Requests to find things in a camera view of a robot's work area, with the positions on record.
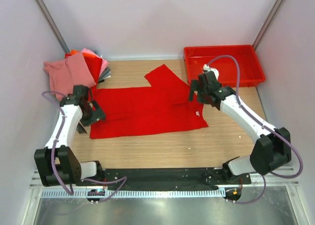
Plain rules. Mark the white slotted cable duct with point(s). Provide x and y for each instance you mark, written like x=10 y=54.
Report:
x=98 y=193

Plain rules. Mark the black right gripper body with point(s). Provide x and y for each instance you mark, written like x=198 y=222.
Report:
x=202 y=94

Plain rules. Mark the red folded t shirt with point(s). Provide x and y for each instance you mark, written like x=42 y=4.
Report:
x=84 y=69

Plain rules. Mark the dusty pink folded t shirt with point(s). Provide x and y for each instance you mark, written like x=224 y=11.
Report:
x=60 y=79

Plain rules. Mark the aluminium frame post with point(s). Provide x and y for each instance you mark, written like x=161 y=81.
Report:
x=267 y=23
x=51 y=23

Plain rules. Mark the red plastic tray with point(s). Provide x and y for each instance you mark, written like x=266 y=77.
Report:
x=251 y=72

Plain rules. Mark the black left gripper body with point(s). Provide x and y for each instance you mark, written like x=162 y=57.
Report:
x=88 y=116

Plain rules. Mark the right aluminium frame post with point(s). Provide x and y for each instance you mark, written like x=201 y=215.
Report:
x=267 y=23

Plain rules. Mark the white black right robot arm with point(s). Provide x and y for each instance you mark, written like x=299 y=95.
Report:
x=271 y=145

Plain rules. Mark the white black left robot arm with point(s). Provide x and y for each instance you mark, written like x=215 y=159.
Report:
x=55 y=162

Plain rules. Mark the red t shirt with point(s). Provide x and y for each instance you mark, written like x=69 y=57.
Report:
x=162 y=107
x=84 y=69

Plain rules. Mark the light pink folded t shirt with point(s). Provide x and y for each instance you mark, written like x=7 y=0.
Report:
x=104 y=63

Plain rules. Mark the orange folded t shirt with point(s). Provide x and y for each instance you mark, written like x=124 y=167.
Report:
x=72 y=52

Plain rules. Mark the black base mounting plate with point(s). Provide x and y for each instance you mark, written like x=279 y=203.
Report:
x=173 y=179

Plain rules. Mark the grey folded t shirt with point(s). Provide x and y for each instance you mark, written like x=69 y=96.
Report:
x=104 y=74

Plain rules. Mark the left aluminium frame post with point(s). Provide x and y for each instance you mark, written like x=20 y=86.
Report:
x=51 y=23

